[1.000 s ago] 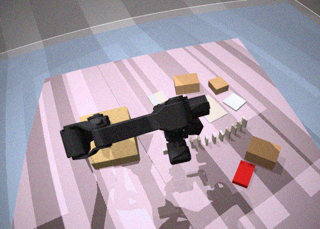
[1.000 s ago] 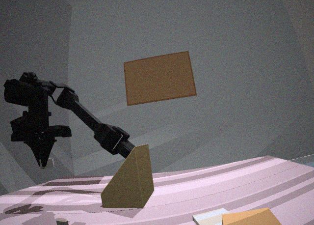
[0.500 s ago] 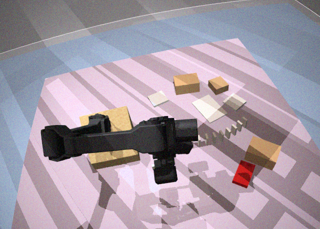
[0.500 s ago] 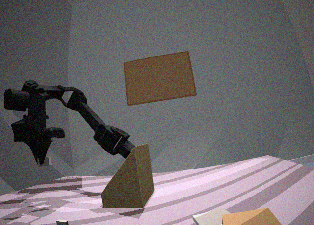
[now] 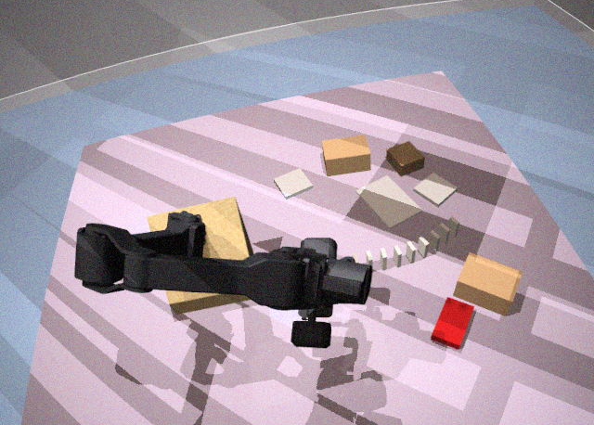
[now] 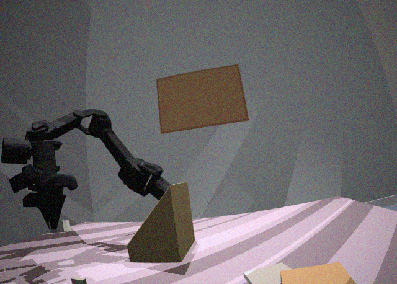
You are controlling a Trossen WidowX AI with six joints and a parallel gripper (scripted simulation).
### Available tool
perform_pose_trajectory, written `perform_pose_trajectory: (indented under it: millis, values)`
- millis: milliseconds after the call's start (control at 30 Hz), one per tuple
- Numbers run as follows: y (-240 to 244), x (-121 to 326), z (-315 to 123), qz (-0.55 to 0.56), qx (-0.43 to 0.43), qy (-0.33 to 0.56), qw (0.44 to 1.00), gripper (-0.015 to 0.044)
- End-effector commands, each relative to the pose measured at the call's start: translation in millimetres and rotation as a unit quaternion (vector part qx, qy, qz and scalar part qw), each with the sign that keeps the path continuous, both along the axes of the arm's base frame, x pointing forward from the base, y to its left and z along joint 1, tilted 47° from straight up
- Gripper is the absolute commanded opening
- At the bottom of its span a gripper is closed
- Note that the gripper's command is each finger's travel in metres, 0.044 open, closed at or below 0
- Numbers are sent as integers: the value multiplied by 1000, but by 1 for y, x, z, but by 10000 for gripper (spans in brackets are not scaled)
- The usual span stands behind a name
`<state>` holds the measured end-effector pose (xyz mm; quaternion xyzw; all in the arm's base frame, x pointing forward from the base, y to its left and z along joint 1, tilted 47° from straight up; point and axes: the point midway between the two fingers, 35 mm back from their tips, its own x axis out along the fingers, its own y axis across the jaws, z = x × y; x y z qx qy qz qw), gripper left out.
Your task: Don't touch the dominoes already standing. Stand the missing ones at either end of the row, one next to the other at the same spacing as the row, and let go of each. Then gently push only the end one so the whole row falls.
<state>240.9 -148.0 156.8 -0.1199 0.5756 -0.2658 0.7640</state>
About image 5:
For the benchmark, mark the red rectangular block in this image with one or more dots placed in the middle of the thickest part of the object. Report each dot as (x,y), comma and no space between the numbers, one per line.
(452,323)

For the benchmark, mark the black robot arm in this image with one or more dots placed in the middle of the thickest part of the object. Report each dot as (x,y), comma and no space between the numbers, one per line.
(171,259)

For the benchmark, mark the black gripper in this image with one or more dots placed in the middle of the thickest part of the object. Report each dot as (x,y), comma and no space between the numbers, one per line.
(312,333)

